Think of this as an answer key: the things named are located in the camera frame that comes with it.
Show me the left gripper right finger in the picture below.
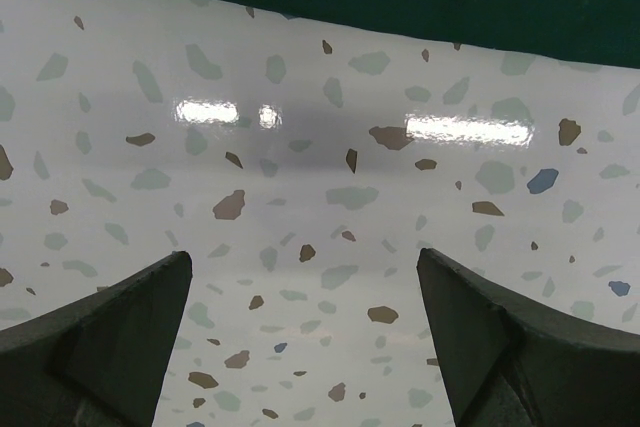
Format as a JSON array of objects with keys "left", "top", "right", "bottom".
[{"left": 417, "top": 248, "right": 639, "bottom": 426}]

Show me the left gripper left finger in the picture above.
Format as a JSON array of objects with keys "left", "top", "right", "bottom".
[{"left": 1, "top": 251, "right": 192, "bottom": 426}]

